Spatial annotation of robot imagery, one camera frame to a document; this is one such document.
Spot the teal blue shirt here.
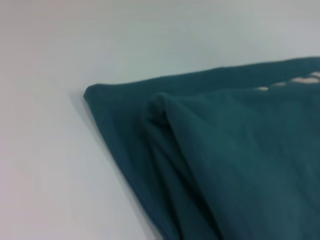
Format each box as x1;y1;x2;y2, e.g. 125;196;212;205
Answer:
82;56;320;240

